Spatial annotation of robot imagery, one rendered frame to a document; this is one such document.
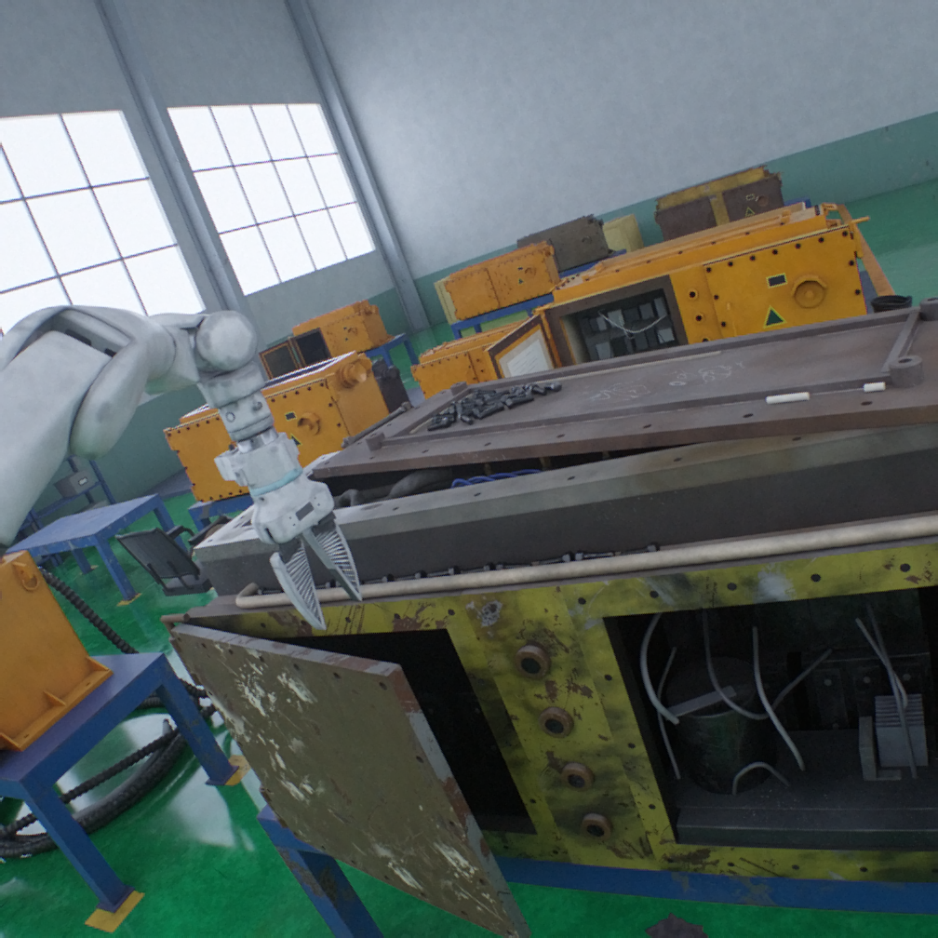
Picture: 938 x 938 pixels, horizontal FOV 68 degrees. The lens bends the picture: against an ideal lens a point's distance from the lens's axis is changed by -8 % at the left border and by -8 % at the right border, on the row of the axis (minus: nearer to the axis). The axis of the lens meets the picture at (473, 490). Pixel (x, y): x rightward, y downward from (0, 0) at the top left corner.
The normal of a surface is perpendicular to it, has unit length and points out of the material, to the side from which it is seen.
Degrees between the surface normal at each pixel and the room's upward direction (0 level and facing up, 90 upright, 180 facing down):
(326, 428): 90
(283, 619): 90
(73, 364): 54
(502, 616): 90
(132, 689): 90
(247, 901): 0
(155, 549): 106
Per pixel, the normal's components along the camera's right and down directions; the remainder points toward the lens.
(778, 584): -0.40, 0.44
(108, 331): 0.18, 0.14
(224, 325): 0.68, -0.15
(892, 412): -0.59, 0.46
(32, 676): 0.86, -0.17
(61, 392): 0.57, -0.55
